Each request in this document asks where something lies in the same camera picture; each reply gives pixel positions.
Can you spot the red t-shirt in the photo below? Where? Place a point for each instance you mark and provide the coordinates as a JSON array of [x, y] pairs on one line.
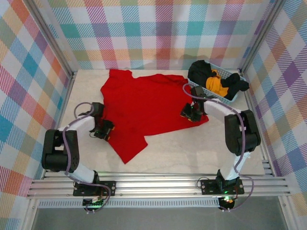
[[148, 103]]

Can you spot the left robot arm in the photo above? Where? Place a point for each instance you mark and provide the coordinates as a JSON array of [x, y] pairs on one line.
[[60, 153]]

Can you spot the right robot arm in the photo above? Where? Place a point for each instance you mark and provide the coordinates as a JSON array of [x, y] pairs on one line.
[[239, 134]]

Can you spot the orange-yellow t-shirt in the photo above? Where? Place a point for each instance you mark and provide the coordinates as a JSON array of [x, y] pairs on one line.
[[214, 85]]

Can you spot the black t-shirt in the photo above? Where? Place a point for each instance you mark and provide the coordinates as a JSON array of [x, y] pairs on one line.
[[233, 85], [199, 72]]

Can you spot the light blue plastic basket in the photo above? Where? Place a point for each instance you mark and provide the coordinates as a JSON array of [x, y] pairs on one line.
[[225, 98]]

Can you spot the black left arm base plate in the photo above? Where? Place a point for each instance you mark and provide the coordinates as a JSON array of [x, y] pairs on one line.
[[109, 188]]

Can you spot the long aluminium mounting rail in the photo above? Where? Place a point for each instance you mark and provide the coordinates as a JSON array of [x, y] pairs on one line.
[[156, 185]]

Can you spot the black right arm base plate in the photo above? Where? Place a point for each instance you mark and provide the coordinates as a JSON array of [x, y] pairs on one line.
[[208, 187]]

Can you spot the aluminium frame post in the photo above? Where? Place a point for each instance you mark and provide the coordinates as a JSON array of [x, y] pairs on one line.
[[261, 36], [51, 40]]

